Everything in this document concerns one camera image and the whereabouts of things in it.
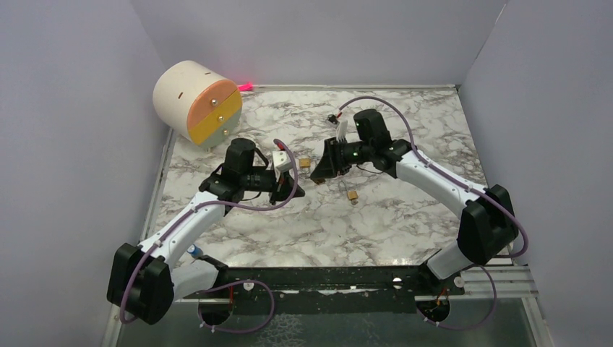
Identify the round cream drawer box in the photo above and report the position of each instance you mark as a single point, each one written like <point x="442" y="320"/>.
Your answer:
<point x="199" y="104"/>

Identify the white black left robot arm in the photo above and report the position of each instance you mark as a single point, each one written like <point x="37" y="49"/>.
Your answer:
<point x="142" y="283"/>

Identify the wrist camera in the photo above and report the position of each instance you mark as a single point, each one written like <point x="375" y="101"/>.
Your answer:
<point x="281" y="161"/>
<point x="341" y="126"/>

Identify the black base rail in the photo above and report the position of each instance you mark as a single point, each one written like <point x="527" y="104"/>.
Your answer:
<point x="318" y="290"/>

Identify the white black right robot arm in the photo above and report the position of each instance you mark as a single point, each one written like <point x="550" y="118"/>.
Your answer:
<point x="485" y="214"/>

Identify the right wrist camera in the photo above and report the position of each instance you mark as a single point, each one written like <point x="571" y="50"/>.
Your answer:
<point x="341" y="126"/>

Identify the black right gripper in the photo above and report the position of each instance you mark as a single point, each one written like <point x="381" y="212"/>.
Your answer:
<point x="331" y="163"/>

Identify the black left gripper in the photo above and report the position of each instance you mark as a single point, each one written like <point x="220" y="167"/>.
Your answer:
<point x="283" y="188"/>

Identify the pink marker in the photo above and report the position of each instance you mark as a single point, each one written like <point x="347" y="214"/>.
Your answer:
<point x="246" y="87"/>

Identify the small brass padlock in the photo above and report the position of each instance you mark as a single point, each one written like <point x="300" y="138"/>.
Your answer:
<point x="352" y="195"/>

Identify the brass padlock with key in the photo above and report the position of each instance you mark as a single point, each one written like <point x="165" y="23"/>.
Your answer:
<point x="304" y="163"/>

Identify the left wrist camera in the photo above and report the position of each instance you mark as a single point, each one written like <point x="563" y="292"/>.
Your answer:
<point x="281" y="161"/>

